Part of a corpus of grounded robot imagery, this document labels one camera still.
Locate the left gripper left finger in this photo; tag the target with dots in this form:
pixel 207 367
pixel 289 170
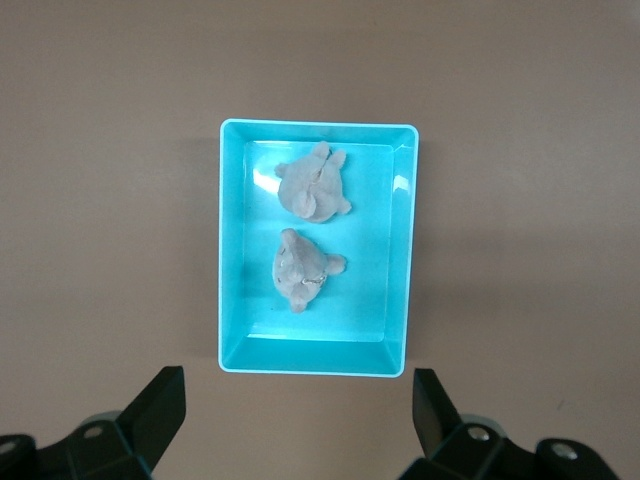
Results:
pixel 150 425

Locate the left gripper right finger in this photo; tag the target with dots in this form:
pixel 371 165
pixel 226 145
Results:
pixel 440 430

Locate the grey plush animal toy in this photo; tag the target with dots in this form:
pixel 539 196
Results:
pixel 312 190
pixel 300 270

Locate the blue plastic box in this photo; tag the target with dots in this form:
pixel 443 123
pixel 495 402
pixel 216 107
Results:
pixel 235 325

